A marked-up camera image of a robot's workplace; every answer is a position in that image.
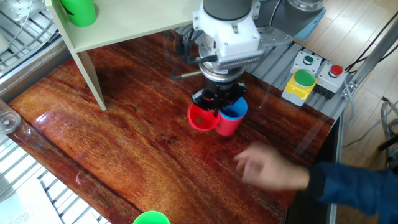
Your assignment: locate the person's hand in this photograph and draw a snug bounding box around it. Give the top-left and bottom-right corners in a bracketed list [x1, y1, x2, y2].
[233, 142, 310, 191]

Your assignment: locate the grey cable bundle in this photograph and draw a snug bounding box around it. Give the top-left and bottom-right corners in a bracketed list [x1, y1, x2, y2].
[381, 96, 398, 169]

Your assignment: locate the blue plastic cup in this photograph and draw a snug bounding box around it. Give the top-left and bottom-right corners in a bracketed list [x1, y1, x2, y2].
[218, 96, 249, 121]

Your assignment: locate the black cable pair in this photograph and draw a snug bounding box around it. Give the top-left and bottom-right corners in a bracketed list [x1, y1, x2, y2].
[345, 11, 398, 73]

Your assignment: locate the cream wooden shelf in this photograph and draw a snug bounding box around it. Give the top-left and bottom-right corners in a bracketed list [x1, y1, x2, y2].
[45, 0, 205, 111]

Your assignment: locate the aluminium bracket plate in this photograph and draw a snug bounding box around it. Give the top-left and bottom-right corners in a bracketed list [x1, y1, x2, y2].
[0, 0, 47, 24]

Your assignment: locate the green cup at bottom edge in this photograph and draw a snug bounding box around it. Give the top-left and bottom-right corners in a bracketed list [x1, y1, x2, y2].
[132, 210, 171, 224]

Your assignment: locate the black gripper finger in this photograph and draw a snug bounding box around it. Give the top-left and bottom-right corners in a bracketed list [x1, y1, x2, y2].
[191, 88, 218, 111]
[217, 81, 248, 108]

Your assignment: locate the white paper sheet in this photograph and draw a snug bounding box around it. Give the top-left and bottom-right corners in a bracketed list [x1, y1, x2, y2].
[0, 177, 65, 224]

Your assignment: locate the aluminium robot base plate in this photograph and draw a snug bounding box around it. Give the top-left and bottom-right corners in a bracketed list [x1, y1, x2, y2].
[256, 30, 295, 48]

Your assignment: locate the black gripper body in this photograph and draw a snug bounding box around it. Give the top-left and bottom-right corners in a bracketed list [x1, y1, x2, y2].
[203, 74, 242, 94]

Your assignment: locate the forearm in blue sleeve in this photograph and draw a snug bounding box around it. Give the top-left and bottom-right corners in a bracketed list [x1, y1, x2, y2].
[306, 161, 398, 224]

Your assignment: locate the grey box red button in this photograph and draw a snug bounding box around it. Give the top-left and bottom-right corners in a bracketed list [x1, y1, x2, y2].
[313, 60, 348, 100]

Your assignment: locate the green plastic cup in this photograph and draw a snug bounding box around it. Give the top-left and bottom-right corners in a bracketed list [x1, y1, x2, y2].
[59, 0, 97, 27]

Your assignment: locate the aluminium frame post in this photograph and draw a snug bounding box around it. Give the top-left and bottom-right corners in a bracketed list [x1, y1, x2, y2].
[341, 18, 398, 97]

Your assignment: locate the grey box small green button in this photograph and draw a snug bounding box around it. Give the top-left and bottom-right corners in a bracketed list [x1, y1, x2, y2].
[290, 50, 324, 75]

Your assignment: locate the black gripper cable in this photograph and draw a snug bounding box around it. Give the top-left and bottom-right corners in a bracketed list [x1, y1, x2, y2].
[170, 30, 218, 80]

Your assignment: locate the yellow box big green button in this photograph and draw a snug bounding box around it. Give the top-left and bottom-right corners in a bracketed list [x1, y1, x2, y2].
[281, 68, 318, 107]

